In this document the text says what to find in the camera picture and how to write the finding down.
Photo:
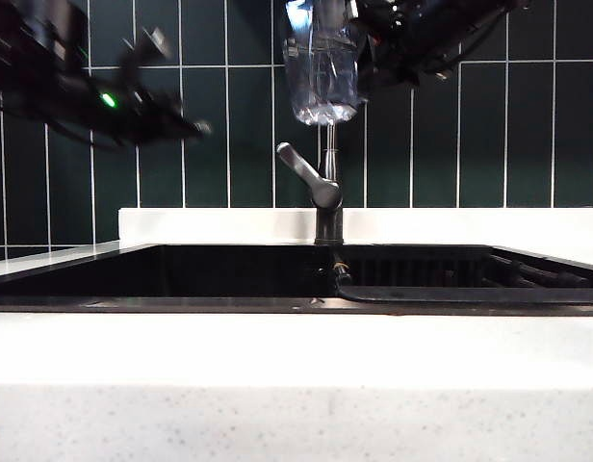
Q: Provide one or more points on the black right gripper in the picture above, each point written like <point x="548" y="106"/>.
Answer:
<point x="395" y="38"/>

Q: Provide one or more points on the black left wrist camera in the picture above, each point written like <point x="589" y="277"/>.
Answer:
<point x="145" y="53"/>

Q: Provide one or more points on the black sink drain rack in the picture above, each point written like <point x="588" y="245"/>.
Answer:
<point x="446" y="293"/>

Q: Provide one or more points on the grey metal faucet lever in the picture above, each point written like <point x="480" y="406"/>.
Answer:
<point x="306" y="171"/>

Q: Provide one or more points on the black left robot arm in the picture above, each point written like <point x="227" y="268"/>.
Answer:
<point x="41" y="72"/>

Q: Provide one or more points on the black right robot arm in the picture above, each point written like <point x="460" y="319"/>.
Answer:
<point x="465" y="24"/>

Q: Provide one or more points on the clear glass mug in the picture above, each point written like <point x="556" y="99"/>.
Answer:
<point x="323" y="72"/>

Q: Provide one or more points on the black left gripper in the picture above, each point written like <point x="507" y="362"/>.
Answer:
<point x="157" y="122"/>

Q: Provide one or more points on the black kitchen sink basin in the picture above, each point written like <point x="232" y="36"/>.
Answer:
<point x="205" y="279"/>

